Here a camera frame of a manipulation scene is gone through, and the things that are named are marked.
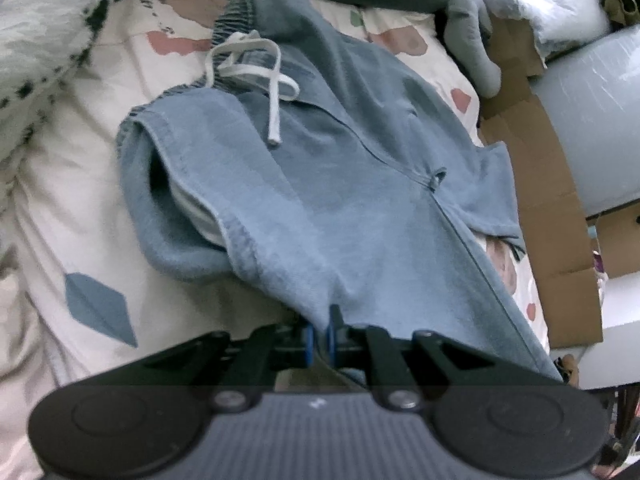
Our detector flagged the blue denim drawstring pants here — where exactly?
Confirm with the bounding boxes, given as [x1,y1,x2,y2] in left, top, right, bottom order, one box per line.
[117,0,556,377]

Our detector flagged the cream bear print bedsheet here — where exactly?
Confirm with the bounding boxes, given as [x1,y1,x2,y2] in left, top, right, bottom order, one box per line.
[0,0,551,480]

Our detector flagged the brown cardboard sheet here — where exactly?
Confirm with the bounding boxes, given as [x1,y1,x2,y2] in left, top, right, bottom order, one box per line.
[480,18,603,349]

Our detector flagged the white black fuzzy blanket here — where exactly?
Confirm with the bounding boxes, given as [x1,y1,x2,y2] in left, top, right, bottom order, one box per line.
[1,0,114,203]

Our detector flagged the grey curved neck pillow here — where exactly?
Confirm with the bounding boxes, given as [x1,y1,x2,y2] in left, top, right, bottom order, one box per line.
[444,0,501,99]

